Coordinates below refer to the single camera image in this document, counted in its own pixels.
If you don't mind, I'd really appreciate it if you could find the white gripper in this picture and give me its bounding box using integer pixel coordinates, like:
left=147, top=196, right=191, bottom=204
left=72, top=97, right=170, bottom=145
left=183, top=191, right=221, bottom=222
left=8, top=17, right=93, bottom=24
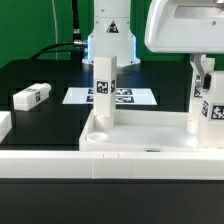
left=144, top=0, right=224, bottom=90

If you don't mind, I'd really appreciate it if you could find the white desk top tray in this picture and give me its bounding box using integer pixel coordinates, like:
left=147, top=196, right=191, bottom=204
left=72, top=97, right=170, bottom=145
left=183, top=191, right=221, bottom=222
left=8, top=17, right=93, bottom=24
left=79, top=109, right=224, bottom=152

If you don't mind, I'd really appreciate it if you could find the white front fence bar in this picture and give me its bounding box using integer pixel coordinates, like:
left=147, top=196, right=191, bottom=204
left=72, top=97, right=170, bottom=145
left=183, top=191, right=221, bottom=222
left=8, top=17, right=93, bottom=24
left=0, top=150, right=224, bottom=180

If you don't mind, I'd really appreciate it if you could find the white marker base bracket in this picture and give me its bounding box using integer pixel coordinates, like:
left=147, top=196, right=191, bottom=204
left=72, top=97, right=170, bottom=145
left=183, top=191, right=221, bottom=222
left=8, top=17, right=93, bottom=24
left=63, top=87, right=157, bottom=105

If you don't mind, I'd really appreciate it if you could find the white thin cable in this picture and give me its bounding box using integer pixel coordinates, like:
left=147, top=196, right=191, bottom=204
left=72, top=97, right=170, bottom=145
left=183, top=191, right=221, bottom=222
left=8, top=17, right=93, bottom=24
left=51, top=0, right=60, bottom=61

